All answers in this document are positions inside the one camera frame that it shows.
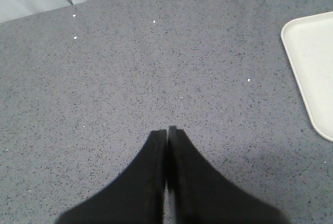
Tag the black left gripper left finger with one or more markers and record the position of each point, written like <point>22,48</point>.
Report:
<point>135,196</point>

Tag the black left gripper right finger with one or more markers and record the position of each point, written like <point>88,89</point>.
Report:
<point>200,194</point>

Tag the cream rectangular plastic tray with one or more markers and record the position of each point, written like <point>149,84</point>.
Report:
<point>308,45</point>

